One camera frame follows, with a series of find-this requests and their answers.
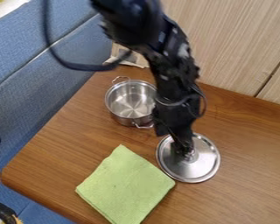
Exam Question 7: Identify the black cable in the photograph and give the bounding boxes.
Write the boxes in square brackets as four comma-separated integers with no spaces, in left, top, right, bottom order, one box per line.
[41,0,135,73]

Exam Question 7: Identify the silver pot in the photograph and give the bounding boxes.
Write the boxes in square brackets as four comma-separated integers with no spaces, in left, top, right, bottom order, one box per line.
[103,75,160,130]

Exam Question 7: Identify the white bag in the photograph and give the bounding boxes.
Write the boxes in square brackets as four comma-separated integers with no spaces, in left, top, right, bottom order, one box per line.
[101,42,151,70]

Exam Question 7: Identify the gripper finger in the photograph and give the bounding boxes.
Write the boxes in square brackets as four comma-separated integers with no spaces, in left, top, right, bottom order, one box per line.
[182,130,198,157]
[166,131,187,157]

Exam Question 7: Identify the silver lid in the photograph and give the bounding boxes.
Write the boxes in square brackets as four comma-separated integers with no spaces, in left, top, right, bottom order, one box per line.
[155,132,222,185]

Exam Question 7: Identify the green cloth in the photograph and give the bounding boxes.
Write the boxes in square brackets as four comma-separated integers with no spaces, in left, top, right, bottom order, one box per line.
[74,143,178,224]

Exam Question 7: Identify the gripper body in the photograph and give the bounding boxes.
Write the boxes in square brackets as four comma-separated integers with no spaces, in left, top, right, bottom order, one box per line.
[150,92,206,138]

